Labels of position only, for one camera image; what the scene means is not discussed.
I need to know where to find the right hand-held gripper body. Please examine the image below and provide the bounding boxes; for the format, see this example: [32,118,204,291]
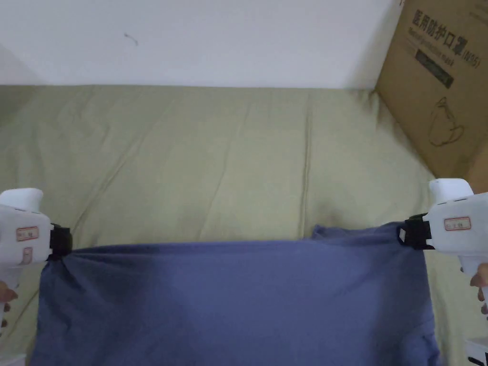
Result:
[405,178,488,318]

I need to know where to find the person's left hand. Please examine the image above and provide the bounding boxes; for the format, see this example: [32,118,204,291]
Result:
[0,281,19,329]

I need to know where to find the blue garment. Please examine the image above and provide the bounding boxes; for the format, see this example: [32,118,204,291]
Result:
[30,223,444,366]

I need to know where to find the brown cardboard carton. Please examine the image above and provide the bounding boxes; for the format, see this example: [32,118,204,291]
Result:
[375,0,488,193]

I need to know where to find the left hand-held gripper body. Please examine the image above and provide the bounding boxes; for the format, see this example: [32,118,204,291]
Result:
[0,188,73,341]

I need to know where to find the bed with pale green sheet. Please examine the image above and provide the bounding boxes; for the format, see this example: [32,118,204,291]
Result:
[0,83,488,366]

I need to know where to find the person's right hand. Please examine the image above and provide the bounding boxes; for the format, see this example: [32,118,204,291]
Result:
[470,262,488,315]

